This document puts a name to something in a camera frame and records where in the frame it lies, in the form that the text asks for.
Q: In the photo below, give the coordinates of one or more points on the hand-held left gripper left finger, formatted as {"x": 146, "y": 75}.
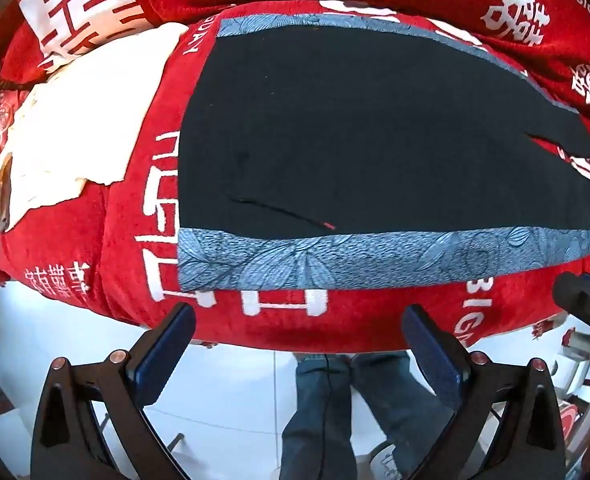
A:
{"x": 167, "y": 347}

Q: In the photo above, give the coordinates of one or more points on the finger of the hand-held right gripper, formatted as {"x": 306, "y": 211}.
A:
{"x": 587, "y": 300}

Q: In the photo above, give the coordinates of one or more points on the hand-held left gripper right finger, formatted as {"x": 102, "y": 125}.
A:
{"x": 435, "y": 360}

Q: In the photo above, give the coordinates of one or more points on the black pants with grey stripe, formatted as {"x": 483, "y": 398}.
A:
{"x": 350, "y": 135}

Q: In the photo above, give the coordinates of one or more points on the person's right leg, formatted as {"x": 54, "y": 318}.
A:
{"x": 400, "y": 400}

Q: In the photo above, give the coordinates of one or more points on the person's leg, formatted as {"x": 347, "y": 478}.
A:
{"x": 310, "y": 420}
{"x": 400, "y": 400}

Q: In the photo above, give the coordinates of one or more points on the red printed blanket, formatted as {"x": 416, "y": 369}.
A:
{"x": 375, "y": 322}

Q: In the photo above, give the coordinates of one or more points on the white shoe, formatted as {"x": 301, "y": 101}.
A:
{"x": 387, "y": 462}

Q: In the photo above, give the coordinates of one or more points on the person's left leg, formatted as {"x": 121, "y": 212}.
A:
{"x": 310, "y": 420}

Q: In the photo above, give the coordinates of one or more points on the cream cloth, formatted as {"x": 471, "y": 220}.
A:
{"x": 75, "y": 125}

